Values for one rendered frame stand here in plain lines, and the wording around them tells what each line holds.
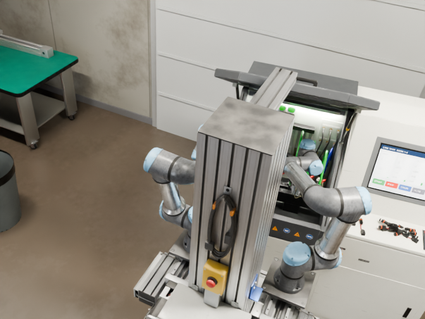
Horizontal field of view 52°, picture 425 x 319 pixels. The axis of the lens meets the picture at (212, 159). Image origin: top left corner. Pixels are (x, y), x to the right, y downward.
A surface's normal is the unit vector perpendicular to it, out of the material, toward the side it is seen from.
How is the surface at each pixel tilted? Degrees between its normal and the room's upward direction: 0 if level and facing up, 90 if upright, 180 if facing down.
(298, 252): 8
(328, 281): 90
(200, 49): 90
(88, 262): 0
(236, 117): 0
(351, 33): 90
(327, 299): 90
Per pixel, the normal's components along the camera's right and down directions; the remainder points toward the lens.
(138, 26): -0.41, 0.54
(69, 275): 0.07, -0.78
